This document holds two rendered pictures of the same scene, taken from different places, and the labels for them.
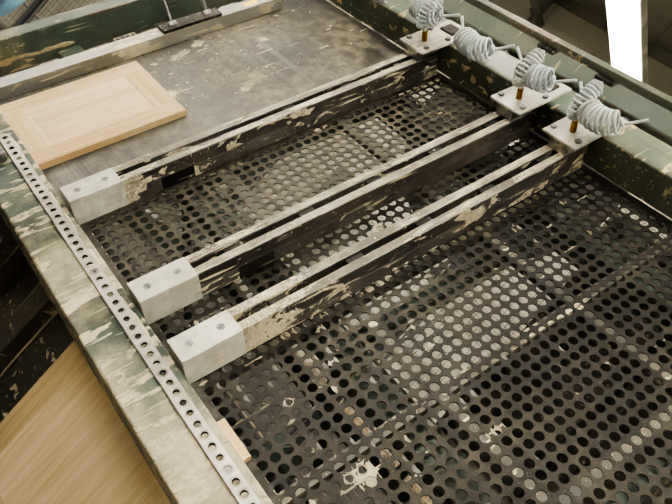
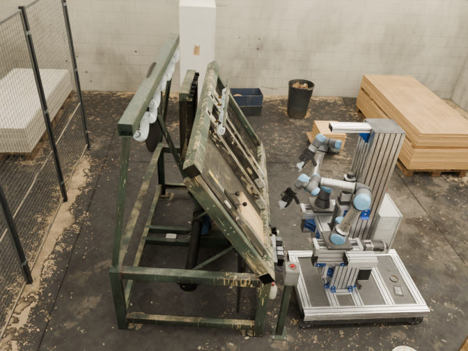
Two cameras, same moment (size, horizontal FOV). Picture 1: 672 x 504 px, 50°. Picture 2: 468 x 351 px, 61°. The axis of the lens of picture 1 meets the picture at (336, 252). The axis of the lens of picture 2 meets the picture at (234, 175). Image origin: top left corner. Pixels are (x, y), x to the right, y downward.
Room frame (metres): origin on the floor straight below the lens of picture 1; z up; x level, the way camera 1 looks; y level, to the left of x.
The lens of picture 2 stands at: (3.69, 2.87, 3.39)
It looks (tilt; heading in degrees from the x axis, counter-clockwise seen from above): 34 degrees down; 234
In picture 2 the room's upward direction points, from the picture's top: 4 degrees clockwise
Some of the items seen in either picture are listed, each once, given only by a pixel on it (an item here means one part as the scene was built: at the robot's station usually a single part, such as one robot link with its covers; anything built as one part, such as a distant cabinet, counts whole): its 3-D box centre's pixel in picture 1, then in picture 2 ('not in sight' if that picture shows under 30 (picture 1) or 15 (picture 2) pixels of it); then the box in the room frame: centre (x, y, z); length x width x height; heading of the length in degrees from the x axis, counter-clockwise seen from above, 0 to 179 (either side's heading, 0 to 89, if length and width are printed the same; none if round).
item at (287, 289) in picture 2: not in sight; (283, 308); (1.88, 1.30, 0.38); 0.06 x 0.06 x 0.75; 55
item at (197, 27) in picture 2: not in sight; (196, 64); (0.29, -3.19, 1.03); 0.61 x 0.58 x 2.05; 61
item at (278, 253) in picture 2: not in sight; (277, 248); (1.68, 0.90, 0.69); 0.50 x 0.14 x 0.24; 55
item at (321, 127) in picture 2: not in sight; (324, 136); (-1.10, -1.16, 0.20); 0.61 x 0.53 x 0.40; 61
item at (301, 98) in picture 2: not in sight; (299, 99); (-1.56, -2.39, 0.33); 0.52 x 0.51 x 0.65; 61
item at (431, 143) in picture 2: not in sight; (409, 120); (-2.65, -0.65, 0.39); 2.46 x 1.05 x 0.78; 61
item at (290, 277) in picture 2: not in sight; (290, 274); (1.88, 1.30, 0.84); 0.12 x 0.12 x 0.18; 55
